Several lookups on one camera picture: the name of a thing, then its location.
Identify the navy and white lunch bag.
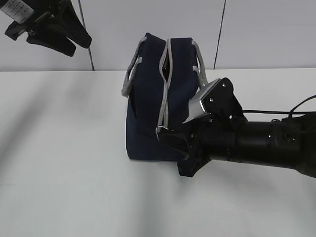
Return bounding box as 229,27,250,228
121,33,207,161

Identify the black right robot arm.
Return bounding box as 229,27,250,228
158,112,316,177

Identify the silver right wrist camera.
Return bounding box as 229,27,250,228
182,78,241,124

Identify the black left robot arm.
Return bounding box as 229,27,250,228
0,0,92,57

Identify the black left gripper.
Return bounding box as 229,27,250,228
4,0,92,57

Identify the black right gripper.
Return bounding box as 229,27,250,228
158,111,250,178

